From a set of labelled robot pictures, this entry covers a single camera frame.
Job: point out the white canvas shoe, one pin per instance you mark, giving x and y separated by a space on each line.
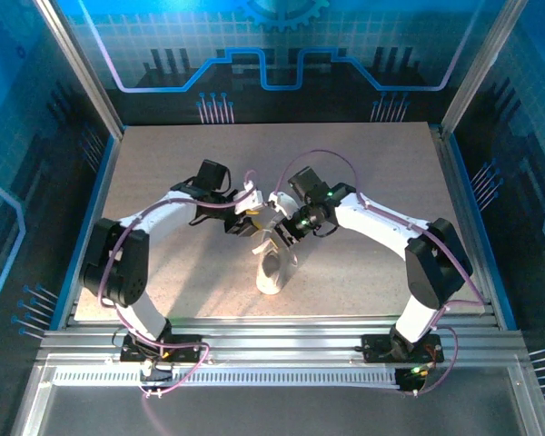
272 277

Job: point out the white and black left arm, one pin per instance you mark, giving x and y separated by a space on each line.
163 209

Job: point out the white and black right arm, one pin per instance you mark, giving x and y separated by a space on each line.
381 218

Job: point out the grey metal base tray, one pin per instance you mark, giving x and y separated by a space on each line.
277 413

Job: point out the black control board with leds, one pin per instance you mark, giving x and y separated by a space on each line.
411 379

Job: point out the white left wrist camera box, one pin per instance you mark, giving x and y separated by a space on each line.
247 200

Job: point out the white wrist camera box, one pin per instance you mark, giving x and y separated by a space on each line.
247 200
285 206

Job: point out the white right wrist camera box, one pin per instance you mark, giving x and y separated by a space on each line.
285 206

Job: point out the aluminium mounting rail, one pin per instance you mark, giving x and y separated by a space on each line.
277 336

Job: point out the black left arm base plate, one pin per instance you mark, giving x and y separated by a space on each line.
188 341

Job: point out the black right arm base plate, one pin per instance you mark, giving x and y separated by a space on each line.
377 347

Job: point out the aluminium side rail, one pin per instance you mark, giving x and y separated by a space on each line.
449 172

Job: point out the aluminium frame post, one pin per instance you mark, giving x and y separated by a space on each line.
481 63
86 77

